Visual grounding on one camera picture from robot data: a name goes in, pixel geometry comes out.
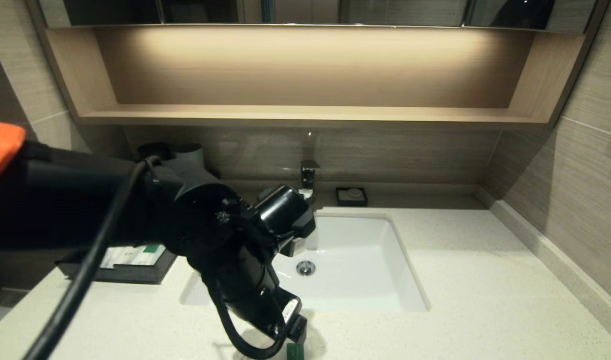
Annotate packet with green square label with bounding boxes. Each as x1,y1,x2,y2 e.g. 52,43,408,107
263,332,327,360

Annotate black drawer amenity box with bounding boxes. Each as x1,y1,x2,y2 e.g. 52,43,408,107
55,247,179,285

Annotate grey plastic cup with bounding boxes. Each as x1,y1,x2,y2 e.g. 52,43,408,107
174,143,205,168

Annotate white sink basin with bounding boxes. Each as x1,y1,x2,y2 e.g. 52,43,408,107
180,211,431,314

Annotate vanity kit packet green label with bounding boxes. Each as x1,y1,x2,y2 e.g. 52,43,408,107
130,244,167,267

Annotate black soap dish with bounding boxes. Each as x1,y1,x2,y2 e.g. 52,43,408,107
336,188,369,208

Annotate comb packet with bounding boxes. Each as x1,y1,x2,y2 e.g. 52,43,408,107
100,246,146,268

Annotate chrome faucet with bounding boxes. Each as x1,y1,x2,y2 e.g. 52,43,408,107
300,160,322,203

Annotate black cylindrical cup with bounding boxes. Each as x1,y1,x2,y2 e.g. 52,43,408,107
138,142,176,161

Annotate mirror cabinet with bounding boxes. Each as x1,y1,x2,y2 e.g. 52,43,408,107
39,0,599,35

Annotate black cable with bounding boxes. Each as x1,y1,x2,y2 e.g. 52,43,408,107
23,155,289,360

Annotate wooden wall shelf niche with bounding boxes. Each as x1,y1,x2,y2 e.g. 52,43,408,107
28,24,609,131

